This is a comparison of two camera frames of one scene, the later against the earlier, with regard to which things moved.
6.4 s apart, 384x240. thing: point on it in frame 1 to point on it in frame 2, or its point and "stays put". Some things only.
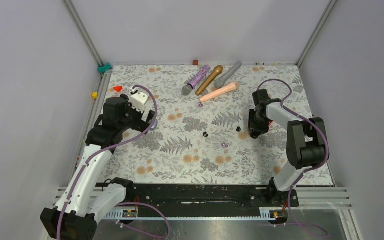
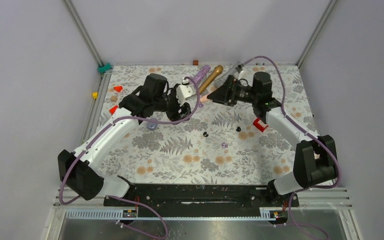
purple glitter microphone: x=187 y=89 stays put
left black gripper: x=141 y=125 to x=175 y=115
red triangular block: x=118 y=88 stays put
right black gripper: x=252 y=125 to x=226 y=95
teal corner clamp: x=103 y=69 stays put
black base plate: x=206 y=200 stays put
